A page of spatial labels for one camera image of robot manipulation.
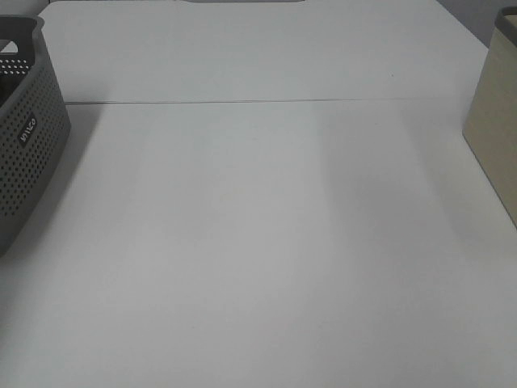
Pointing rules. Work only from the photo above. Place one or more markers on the grey perforated plastic basket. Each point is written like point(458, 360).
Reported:
point(35, 124)

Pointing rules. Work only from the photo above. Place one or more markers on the beige fabric storage bin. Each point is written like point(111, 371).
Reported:
point(490, 126)

